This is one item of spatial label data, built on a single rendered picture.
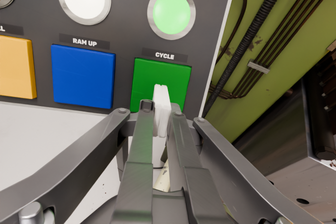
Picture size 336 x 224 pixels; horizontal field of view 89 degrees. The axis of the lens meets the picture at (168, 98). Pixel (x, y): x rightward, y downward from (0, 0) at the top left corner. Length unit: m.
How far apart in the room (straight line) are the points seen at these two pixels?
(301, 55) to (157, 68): 0.37
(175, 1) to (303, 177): 0.43
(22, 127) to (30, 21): 1.30
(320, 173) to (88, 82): 0.45
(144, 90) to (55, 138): 1.22
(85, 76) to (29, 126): 1.30
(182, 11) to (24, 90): 0.22
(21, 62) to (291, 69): 0.53
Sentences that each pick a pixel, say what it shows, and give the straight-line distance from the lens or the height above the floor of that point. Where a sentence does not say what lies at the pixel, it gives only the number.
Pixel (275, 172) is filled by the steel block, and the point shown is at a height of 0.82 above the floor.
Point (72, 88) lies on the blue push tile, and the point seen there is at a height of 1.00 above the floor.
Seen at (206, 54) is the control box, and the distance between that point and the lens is 0.24.
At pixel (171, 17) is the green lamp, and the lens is 0.22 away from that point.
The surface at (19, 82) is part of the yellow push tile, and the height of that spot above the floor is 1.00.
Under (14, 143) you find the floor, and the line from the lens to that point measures 1.50.
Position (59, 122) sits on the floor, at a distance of 1.47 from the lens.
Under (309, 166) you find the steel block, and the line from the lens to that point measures 0.45.
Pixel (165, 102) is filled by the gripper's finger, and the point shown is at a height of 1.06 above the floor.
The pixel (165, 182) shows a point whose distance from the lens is 0.56.
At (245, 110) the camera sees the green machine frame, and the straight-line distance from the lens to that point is 0.63.
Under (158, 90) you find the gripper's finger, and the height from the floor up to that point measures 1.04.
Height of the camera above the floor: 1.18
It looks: 49 degrees down
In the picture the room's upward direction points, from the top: 15 degrees clockwise
